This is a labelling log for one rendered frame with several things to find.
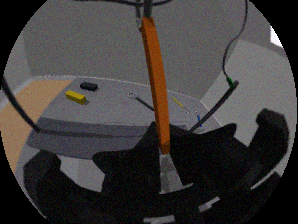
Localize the yellow cylinder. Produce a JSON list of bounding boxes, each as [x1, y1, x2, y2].
[[65, 91, 86, 104]]

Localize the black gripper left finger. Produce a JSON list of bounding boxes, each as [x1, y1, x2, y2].
[[92, 121, 161, 192]]

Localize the orange handle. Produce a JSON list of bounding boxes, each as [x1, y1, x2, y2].
[[134, 0, 170, 155]]

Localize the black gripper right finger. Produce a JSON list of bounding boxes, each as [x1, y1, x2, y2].
[[169, 123, 237, 185]]

